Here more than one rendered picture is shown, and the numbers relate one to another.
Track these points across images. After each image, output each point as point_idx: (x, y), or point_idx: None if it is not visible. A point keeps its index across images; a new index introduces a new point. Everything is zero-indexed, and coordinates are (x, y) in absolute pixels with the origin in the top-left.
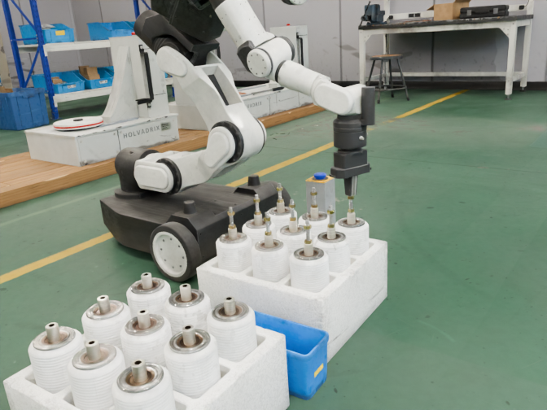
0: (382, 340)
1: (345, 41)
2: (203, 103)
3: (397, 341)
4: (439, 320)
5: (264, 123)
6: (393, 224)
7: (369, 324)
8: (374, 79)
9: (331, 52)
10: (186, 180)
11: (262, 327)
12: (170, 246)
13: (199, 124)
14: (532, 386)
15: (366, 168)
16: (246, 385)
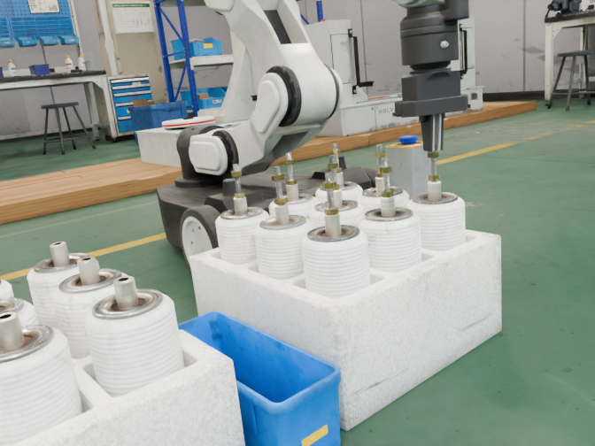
0: (467, 400)
1: (530, 43)
2: (256, 46)
3: (496, 405)
4: (589, 379)
5: (411, 130)
6: (546, 234)
7: (454, 371)
8: (567, 87)
9: (512, 57)
10: (243, 157)
11: (254, 352)
12: (199, 237)
13: (329, 129)
14: None
15: (459, 103)
16: (117, 443)
